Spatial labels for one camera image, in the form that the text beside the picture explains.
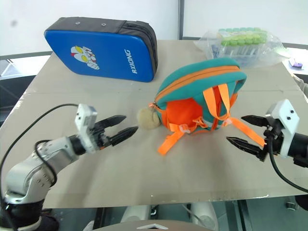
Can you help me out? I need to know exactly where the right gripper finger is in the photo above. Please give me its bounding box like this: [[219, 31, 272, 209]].
[[241, 115, 272, 128], [226, 136, 262, 157]]

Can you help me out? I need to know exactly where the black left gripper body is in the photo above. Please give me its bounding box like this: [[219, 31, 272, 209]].
[[90, 119, 114, 152]]

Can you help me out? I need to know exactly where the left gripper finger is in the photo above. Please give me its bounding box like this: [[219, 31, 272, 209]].
[[103, 115, 127, 129], [110, 126, 139, 147]]

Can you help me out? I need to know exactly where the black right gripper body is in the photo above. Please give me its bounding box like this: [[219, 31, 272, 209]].
[[256, 119, 285, 164]]

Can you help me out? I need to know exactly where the orange and teal backpack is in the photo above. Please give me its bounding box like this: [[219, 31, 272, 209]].
[[149, 57, 267, 156]]

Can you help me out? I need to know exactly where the beige plush ball pendant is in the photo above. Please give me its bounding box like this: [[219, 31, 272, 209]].
[[136, 107, 162, 131]]

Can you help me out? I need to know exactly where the grey cardboard sheet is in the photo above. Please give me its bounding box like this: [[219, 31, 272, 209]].
[[0, 39, 308, 209]]

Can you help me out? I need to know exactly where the blue and grey cartoon bag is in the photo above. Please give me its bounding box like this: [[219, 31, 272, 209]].
[[43, 16, 158, 83]]

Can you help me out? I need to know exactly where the clear plastic bag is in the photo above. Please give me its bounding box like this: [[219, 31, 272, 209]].
[[193, 27, 289, 70]]

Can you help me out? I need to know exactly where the small purple object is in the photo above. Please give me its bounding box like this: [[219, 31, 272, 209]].
[[288, 57, 304, 71]]

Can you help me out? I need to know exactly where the dark rounded shape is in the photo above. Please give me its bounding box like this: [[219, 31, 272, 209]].
[[295, 194, 308, 215]]

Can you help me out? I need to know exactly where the white rounded robot leg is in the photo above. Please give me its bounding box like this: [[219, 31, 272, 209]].
[[189, 201, 219, 231], [120, 205, 152, 223]]

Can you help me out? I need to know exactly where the green-capped test tube rack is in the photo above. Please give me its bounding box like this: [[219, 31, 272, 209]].
[[217, 26, 268, 66]]

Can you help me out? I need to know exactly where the grey robot torso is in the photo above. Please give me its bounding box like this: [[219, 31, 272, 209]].
[[92, 218, 213, 231]]

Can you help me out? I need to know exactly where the dark vertical pole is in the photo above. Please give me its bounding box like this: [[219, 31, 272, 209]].
[[178, 0, 186, 40]]

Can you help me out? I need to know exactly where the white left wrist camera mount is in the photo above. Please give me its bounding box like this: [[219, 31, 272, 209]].
[[74, 103, 99, 155]]

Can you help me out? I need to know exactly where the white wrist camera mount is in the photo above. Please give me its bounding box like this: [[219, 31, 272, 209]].
[[264, 99, 300, 159], [74, 103, 99, 155]]

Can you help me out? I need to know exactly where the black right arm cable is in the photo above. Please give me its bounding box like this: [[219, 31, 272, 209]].
[[268, 129, 308, 194]]

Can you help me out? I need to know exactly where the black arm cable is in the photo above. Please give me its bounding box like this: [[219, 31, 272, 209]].
[[0, 103, 80, 231], [268, 129, 308, 194]]

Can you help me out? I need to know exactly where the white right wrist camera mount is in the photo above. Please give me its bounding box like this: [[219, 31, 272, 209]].
[[264, 99, 300, 159]]

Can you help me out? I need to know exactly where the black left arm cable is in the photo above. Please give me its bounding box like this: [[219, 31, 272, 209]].
[[0, 103, 80, 231]]

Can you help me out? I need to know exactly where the grey metal side frame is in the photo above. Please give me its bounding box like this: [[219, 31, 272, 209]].
[[0, 51, 53, 78]]

